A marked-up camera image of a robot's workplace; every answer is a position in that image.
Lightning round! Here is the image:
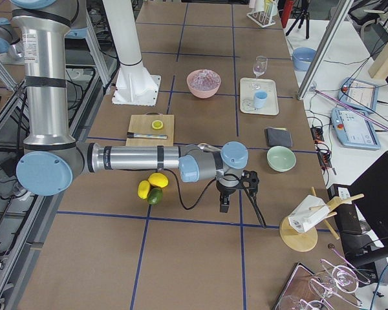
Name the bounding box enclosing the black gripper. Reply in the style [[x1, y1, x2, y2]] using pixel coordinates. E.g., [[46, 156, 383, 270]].
[[216, 176, 241, 212]]

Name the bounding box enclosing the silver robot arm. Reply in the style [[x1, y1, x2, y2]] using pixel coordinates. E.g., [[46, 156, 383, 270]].
[[12, 1, 258, 212], [0, 17, 23, 63]]

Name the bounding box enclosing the blue plastic cup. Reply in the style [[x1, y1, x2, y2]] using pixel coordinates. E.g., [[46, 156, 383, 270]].
[[253, 90, 268, 109]]

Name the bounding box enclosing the clear ice cubes pile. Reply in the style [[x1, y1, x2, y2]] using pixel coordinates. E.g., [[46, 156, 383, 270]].
[[188, 69, 221, 91]]

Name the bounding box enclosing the green ceramic bowl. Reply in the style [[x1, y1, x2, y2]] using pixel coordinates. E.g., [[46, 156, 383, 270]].
[[266, 146, 297, 172]]

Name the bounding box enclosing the large yellow lemon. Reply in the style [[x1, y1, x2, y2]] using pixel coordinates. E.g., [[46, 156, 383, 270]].
[[148, 172, 169, 188]]

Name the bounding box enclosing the green lime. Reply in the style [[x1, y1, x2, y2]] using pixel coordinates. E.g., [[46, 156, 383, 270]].
[[147, 187, 163, 205]]

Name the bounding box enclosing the grey folded cloth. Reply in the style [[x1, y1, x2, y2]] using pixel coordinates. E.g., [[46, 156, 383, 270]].
[[264, 127, 293, 148]]

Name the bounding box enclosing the small yellow lemon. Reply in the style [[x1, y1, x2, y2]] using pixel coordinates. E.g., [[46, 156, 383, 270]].
[[137, 180, 151, 200]]

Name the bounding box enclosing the white carton on stand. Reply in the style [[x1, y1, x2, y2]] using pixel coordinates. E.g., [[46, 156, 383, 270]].
[[288, 195, 329, 233]]

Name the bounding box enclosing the wooden cutting board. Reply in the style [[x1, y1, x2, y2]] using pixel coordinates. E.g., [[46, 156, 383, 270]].
[[125, 114, 175, 147]]

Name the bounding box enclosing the lemon half slice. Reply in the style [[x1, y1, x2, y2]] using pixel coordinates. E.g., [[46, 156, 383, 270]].
[[151, 119, 164, 130]]

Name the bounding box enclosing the pink bowl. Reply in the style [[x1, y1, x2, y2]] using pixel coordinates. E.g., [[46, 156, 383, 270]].
[[186, 69, 221, 99]]

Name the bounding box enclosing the cream bear tray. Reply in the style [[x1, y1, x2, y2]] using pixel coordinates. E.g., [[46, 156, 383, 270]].
[[240, 77, 279, 116]]

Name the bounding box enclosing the steel rod on board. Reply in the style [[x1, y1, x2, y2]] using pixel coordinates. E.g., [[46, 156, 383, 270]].
[[127, 132, 167, 140]]

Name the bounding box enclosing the hanging wine glass rack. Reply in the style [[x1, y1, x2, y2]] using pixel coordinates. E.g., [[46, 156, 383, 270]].
[[273, 243, 371, 309]]

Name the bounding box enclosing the clear wine glass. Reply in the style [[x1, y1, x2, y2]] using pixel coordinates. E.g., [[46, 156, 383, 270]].
[[250, 56, 268, 90]]

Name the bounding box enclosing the near blue teach pendant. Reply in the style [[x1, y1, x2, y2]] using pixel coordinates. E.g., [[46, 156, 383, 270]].
[[330, 108, 381, 150]]

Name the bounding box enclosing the blue teach pendant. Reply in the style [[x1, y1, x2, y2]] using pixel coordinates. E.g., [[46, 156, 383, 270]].
[[330, 108, 381, 150], [338, 77, 378, 114]]

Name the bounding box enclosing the blue bowl on desk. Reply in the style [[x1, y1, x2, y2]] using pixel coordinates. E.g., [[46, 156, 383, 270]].
[[292, 47, 316, 72]]

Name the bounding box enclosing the far blue teach pendant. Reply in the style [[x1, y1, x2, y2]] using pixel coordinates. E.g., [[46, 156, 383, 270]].
[[338, 77, 378, 114]]

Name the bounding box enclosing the black tripod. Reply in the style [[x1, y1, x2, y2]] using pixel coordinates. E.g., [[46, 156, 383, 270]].
[[285, 0, 311, 39]]

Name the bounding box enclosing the red cylinder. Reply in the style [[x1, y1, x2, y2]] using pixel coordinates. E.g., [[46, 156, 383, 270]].
[[281, 0, 294, 28]]

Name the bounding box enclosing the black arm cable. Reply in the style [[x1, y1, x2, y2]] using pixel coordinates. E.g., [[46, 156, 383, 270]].
[[173, 170, 268, 229]]

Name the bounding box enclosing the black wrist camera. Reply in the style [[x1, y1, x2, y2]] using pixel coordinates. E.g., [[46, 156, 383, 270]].
[[241, 170, 259, 194]]

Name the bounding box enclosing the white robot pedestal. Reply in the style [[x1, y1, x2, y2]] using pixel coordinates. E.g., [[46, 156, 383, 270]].
[[103, 0, 161, 107]]

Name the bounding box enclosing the white wire cup rack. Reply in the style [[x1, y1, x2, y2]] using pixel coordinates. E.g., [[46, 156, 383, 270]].
[[246, 0, 278, 28]]

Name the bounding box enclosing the aluminium frame post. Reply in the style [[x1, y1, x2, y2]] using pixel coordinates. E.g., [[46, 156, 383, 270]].
[[297, 0, 354, 100]]

